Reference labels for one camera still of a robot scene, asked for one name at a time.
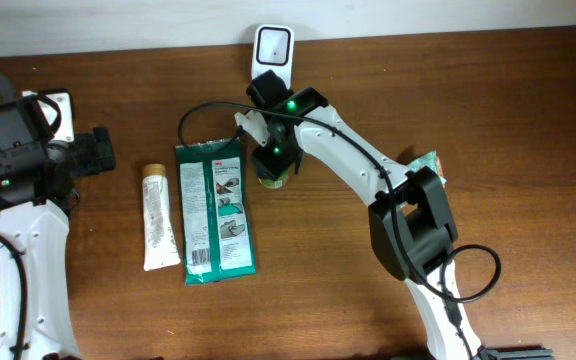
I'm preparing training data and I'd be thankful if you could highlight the green lidded jar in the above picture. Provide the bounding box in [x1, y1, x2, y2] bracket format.
[257, 170, 289, 190]

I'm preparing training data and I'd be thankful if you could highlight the green wipes package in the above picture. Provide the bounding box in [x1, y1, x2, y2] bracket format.
[175, 139, 256, 286]

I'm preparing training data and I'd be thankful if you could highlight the white cream tube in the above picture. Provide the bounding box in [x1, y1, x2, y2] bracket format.
[142, 163, 181, 271]

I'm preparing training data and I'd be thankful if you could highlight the mint green snack packet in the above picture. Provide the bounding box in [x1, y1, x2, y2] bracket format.
[408, 151, 440, 174]

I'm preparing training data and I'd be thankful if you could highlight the orange tissue pack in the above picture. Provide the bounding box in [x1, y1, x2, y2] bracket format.
[436, 156, 447, 189]

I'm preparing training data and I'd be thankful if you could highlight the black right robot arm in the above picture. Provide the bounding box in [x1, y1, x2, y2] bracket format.
[240, 70, 554, 359]

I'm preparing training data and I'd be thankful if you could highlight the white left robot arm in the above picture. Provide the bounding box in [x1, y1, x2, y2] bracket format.
[0, 88, 116, 359]

